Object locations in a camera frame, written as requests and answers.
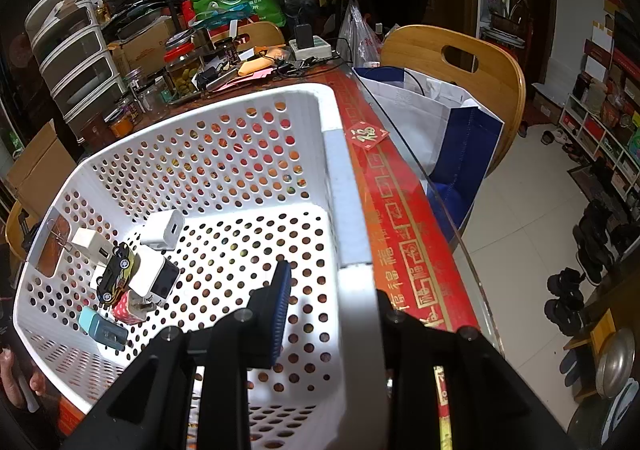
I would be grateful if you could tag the white shelf unit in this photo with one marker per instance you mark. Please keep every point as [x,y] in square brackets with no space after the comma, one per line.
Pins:
[598,142]

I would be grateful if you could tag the metal pot lid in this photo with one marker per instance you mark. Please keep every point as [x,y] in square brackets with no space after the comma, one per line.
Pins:
[615,363]

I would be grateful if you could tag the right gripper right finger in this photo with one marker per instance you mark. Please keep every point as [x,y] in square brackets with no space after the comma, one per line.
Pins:
[402,334]

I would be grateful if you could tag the red fu sticker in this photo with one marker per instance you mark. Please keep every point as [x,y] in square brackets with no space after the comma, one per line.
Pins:
[365,135]

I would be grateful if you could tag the white plastic drawer tower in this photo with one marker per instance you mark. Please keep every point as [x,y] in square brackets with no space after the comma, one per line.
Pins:
[73,60]

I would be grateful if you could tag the teal grey charger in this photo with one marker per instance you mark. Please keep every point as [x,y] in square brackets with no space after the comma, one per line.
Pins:
[101,330]

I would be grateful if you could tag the white blue paper bag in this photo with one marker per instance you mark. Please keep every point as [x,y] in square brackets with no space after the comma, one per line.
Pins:
[447,137]

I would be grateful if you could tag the brown cardboard box background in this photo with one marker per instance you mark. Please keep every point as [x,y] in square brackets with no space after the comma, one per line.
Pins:
[145,50]

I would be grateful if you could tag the wooden chair left side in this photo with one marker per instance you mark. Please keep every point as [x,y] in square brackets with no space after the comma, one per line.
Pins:
[20,229]

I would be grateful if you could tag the cream wall charger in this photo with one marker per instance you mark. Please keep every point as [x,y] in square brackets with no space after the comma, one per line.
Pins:
[92,245]

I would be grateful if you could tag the white power strip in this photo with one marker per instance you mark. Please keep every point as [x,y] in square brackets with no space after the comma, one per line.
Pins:
[320,50]

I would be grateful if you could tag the cardboard box on chair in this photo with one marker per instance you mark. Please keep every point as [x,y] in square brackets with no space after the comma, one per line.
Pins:
[40,171]

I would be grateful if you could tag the white USB charger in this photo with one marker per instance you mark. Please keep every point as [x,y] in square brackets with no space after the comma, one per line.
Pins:
[162,230]

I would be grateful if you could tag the wooden chair far side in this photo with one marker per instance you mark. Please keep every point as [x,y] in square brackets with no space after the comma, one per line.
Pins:
[261,34]

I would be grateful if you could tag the wooden chair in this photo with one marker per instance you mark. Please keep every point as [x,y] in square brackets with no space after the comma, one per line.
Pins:
[20,229]
[496,80]
[261,34]

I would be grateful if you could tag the pink polka dot charger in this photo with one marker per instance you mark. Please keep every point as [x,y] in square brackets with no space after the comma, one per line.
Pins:
[132,309]

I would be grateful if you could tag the glass jar red lid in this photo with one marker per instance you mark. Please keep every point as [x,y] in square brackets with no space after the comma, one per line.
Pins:
[182,63]

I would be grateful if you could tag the person hand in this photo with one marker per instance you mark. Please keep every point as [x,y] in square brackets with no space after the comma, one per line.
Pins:
[21,392]

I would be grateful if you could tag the white perforated plastic basket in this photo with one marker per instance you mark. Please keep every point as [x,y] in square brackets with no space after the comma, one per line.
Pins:
[256,179]

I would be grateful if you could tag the white black power adapter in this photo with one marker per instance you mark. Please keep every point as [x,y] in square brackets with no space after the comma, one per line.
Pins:
[154,275]

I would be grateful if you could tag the wooden chair right side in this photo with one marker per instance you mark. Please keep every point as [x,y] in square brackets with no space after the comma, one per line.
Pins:
[496,80]

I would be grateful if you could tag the black yellow toy car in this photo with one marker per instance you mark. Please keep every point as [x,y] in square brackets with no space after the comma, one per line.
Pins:
[115,278]

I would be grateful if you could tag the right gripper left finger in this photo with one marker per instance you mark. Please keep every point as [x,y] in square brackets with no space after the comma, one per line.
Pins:
[269,308]

